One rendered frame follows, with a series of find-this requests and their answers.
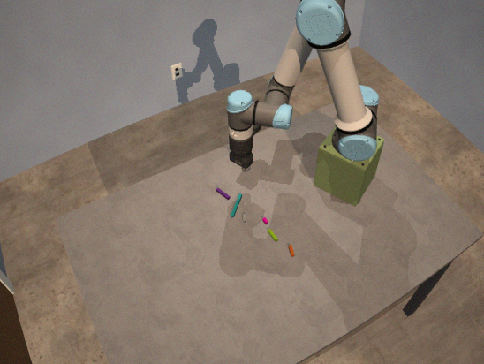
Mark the turquoise rod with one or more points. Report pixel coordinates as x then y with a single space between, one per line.
236 205

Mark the purple rod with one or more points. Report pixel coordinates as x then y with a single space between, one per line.
223 193

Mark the lime green rod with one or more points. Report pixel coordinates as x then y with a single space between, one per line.
273 235

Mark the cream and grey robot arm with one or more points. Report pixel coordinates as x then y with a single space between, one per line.
320 22

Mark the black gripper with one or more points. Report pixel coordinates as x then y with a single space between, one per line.
241 144

